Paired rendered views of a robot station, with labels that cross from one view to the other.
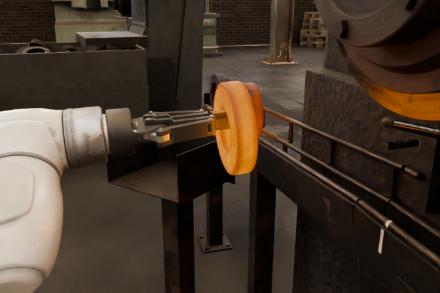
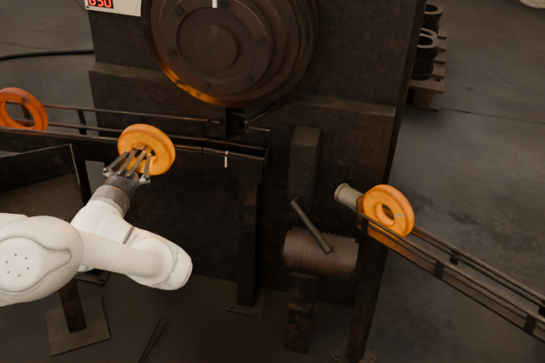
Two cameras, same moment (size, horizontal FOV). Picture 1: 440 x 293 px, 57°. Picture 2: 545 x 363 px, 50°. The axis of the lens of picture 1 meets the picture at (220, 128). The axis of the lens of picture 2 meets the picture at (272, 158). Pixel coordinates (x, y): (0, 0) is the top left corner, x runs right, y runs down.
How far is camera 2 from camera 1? 1.26 m
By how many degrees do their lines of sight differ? 59
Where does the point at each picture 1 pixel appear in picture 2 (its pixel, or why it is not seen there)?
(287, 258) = not seen: hidden behind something
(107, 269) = not seen: outside the picture
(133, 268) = not seen: outside the picture
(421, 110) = (238, 104)
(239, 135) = (170, 154)
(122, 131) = (130, 189)
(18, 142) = (121, 227)
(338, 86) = (135, 81)
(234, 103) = (160, 139)
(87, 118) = (118, 194)
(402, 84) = (229, 96)
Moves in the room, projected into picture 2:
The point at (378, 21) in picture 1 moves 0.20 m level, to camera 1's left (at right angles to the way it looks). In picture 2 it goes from (232, 85) to (188, 122)
